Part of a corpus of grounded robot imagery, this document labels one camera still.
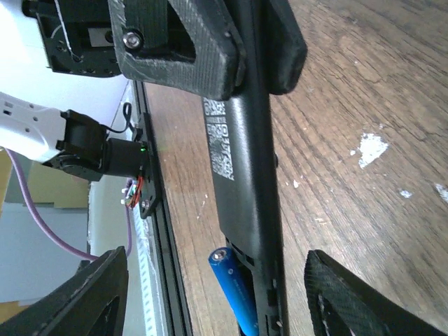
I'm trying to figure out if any black enclosure frame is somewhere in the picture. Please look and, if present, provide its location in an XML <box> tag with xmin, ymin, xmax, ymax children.
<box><xmin>134</xmin><ymin>82</ymin><xmax>193</xmax><ymax>335</ymax></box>

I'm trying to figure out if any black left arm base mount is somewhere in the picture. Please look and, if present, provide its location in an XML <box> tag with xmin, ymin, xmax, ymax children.
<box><xmin>132</xmin><ymin>113</ymin><xmax>162</xmax><ymax>219</ymax></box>

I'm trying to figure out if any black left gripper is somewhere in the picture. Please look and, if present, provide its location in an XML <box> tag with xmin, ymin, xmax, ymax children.
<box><xmin>22</xmin><ymin>0</ymin><xmax>245</xmax><ymax>101</ymax></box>

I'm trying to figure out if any black remote control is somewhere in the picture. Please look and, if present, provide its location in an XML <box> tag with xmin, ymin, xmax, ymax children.
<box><xmin>202</xmin><ymin>1</ymin><xmax>290</xmax><ymax>335</ymax></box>

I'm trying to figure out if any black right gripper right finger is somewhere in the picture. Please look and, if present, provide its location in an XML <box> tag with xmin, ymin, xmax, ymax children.
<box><xmin>304</xmin><ymin>250</ymin><xmax>445</xmax><ymax>335</ymax></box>

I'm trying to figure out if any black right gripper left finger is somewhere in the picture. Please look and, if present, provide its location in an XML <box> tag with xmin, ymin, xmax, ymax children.
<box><xmin>1</xmin><ymin>246</ymin><xmax>129</xmax><ymax>335</ymax></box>

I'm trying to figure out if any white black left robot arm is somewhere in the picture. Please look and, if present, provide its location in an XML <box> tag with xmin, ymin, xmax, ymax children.
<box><xmin>1</xmin><ymin>1</ymin><xmax>307</xmax><ymax>181</ymax></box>

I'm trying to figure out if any blue battery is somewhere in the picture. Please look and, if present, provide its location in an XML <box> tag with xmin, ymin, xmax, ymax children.
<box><xmin>209</xmin><ymin>247</ymin><xmax>259</xmax><ymax>335</ymax></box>

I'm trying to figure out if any light blue slotted cable duct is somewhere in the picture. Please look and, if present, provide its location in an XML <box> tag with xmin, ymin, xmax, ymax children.
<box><xmin>132</xmin><ymin>206</ymin><xmax>166</xmax><ymax>336</ymax></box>

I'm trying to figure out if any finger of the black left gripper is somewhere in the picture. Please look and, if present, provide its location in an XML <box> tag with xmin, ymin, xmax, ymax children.
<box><xmin>262</xmin><ymin>1</ymin><xmax>307</xmax><ymax>95</ymax></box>

